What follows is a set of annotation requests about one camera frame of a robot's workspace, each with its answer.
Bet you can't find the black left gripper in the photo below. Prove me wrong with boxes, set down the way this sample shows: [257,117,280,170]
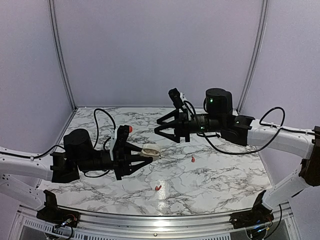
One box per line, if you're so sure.
[76,142,153,181]

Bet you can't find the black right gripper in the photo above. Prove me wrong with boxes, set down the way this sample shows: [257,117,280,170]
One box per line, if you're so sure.
[154,108,225,144]

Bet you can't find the white earbud charging case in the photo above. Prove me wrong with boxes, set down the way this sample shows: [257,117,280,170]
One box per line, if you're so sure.
[140,143,161,161]

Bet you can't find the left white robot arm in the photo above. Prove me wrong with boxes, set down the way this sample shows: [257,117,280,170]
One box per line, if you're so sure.
[0,125,161,223]

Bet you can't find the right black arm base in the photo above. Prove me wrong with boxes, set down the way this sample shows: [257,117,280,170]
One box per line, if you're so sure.
[229,190,274,229]

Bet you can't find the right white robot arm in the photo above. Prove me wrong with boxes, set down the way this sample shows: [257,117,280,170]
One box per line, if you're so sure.
[154,88,320,224]

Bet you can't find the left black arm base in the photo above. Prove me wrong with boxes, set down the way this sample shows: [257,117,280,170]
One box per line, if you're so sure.
[36,190,80,228]

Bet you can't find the red ear hook front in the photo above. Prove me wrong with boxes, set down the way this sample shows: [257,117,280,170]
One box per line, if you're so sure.
[155,185,162,191]

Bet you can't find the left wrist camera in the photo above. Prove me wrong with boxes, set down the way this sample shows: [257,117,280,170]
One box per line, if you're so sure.
[110,125,131,161]

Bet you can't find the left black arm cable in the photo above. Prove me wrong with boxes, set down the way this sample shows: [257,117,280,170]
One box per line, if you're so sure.
[0,107,118,178]

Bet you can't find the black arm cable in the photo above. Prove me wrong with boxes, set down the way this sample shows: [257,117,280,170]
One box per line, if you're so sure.
[183,99,316,155]
[0,107,118,178]

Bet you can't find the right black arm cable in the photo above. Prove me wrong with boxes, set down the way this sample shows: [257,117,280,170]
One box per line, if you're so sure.
[183,99,316,155]

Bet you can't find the right aluminium frame post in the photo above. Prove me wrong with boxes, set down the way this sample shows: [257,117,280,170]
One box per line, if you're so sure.
[236,0,269,112]

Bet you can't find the aluminium frame post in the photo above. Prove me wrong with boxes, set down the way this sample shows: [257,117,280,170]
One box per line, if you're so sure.
[47,0,77,111]
[236,0,269,112]

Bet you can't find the front aluminium rail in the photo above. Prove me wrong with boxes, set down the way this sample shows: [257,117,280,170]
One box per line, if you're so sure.
[9,203,301,240]

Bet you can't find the left aluminium frame post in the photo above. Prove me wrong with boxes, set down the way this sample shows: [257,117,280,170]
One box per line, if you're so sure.
[47,0,77,111]

